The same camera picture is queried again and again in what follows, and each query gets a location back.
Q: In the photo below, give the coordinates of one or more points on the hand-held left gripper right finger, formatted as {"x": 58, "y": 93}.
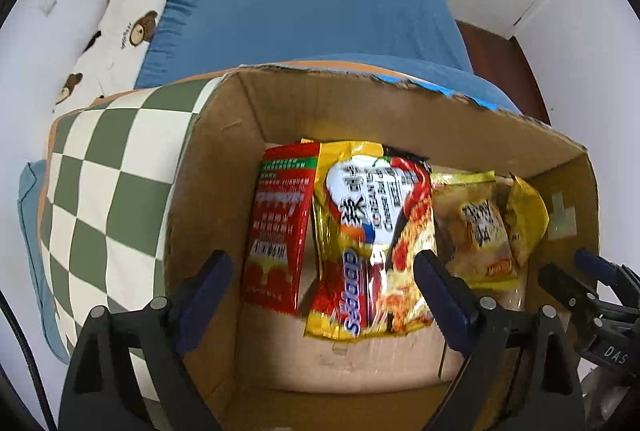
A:
{"x": 445, "y": 301}

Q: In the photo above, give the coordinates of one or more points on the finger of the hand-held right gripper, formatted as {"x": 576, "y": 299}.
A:
{"x": 562, "y": 281}
{"x": 597, "y": 265}

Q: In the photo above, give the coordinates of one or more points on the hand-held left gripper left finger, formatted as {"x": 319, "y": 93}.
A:
{"x": 205, "y": 296}

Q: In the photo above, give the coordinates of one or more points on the yellow instant noodle packet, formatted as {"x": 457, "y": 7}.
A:
{"x": 360, "y": 211}

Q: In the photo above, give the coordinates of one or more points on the cardboard box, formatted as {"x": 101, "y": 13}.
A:
{"x": 225, "y": 136}

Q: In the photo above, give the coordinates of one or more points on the clear rice cracker packet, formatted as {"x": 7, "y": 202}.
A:
{"x": 480, "y": 231}

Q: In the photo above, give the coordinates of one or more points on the small yellow snack packet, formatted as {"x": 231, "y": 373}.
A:
{"x": 525, "y": 211}

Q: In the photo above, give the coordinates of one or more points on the red snack packet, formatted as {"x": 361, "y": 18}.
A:
{"x": 275, "y": 221}

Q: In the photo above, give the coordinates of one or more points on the green checkered blanket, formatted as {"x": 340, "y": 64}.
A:
{"x": 100, "y": 191}

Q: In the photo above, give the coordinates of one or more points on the blue bedsheet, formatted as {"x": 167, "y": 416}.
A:
{"x": 300, "y": 26}

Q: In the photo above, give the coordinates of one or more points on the bear print pillow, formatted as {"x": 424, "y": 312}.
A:
{"x": 130, "y": 11}

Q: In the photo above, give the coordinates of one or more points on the white wall outlet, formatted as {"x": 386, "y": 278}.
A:
{"x": 47, "y": 6}

